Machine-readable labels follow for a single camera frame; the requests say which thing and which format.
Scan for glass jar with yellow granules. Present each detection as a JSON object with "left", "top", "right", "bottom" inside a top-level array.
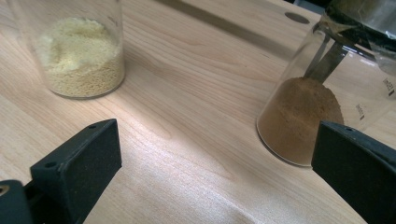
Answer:
[{"left": 6, "top": 0, "right": 126, "bottom": 100}]

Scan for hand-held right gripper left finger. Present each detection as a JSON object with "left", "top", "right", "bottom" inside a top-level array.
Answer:
[{"left": 30, "top": 118, "right": 122, "bottom": 224}]

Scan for glass jar with brown powder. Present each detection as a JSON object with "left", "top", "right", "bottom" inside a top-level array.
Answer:
[{"left": 256, "top": 0, "right": 396, "bottom": 168}]

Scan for metal spoon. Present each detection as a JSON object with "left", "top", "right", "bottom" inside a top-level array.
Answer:
[{"left": 303, "top": 34, "right": 350, "bottom": 84}]

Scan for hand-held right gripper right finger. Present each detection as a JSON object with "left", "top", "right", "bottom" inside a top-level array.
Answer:
[{"left": 311, "top": 120, "right": 396, "bottom": 224}]

